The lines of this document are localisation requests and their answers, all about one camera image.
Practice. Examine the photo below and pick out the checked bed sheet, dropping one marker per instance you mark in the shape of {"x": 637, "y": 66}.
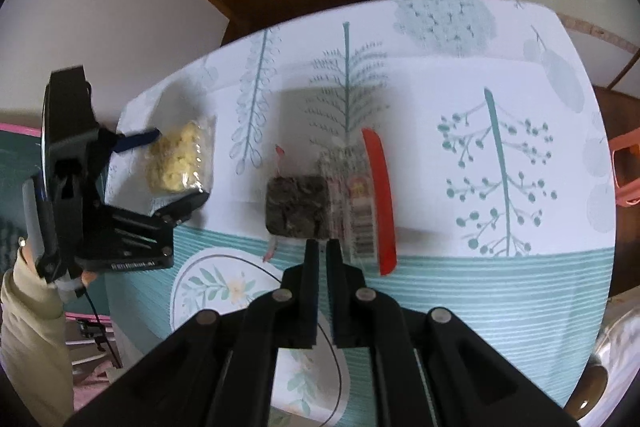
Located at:
{"x": 620, "y": 332}

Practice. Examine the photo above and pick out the brown round bedpost knob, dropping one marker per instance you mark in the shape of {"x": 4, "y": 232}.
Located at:
{"x": 592, "y": 389}

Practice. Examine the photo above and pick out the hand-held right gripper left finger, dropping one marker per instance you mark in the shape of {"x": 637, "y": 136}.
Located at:
{"x": 310, "y": 277}

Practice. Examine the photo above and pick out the brown snack clear packet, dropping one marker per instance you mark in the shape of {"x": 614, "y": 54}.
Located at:
{"x": 295, "y": 207}

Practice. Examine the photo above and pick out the pink framed chalkboard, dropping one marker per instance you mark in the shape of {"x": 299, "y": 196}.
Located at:
{"x": 10, "y": 187}

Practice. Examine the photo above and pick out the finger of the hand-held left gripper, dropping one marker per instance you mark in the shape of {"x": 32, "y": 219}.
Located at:
{"x": 135, "y": 140}
{"x": 185, "y": 208}

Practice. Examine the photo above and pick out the yellow snack clear packet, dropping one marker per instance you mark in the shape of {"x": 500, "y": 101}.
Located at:
{"x": 175, "y": 162}

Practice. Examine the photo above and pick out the person's left hand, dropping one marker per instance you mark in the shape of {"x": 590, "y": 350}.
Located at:
{"x": 89, "y": 278}

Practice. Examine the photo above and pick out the pink plastic stool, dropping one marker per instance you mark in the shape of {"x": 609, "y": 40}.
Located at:
{"x": 627, "y": 172}

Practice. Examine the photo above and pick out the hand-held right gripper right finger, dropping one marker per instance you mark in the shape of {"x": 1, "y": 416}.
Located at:
{"x": 336, "y": 277}

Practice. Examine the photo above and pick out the person's left forearm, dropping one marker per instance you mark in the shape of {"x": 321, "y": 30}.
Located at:
{"x": 30, "y": 342}

